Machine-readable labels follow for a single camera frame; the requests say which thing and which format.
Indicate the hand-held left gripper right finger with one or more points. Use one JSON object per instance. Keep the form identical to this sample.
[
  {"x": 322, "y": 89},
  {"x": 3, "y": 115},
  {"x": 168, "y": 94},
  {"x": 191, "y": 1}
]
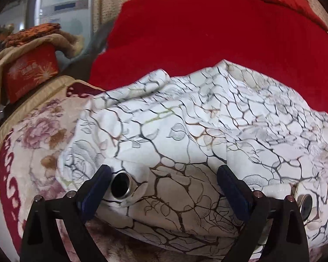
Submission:
[{"x": 235, "y": 193}]

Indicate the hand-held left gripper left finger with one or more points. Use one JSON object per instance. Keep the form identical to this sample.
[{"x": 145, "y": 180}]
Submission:
[{"x": 95, "y": 191}]

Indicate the white black-veined patterned coat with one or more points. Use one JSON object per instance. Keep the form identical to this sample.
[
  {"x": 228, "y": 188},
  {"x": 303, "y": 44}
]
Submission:
[{"x": 196, "y": 131}]

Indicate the floral plush blanket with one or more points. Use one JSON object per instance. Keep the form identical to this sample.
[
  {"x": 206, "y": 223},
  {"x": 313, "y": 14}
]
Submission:
[{"x": 30, "y": 152}]

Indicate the red gift box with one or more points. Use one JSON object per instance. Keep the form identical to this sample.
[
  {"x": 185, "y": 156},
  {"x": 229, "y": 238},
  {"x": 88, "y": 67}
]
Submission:
[{"x": 30, "y": 71}]

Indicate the beige jacket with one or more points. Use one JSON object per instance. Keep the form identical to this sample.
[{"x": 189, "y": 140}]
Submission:
[{"x": 0, "y": 68}]

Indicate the red sofa blanket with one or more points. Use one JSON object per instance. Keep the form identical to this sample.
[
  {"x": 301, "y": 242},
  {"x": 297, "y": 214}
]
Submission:
[{"x": 194, "y": 32}]

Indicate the orange patterned cloth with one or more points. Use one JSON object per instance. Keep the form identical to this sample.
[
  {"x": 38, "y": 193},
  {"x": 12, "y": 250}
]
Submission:
[{"x": 32, "y": 32}]

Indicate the silver white refrigerator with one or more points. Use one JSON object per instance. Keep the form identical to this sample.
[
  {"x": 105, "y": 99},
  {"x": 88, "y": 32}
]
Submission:
[{"x": 68, "y": 5}]

